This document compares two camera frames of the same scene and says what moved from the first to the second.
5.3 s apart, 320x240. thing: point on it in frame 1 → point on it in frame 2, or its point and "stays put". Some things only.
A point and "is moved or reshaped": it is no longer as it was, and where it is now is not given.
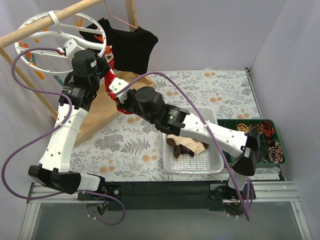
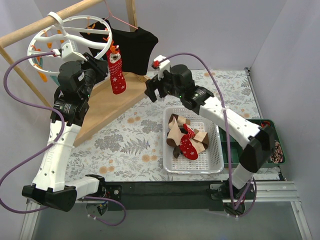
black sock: (184, 150) is moved or reshaped
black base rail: (169, 195) stays put
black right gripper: (124, 106) → (155, 85)
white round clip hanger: (104, 41) → (66, 35)
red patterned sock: (110, 75) → (187, 148)
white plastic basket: (210, 162) stays put
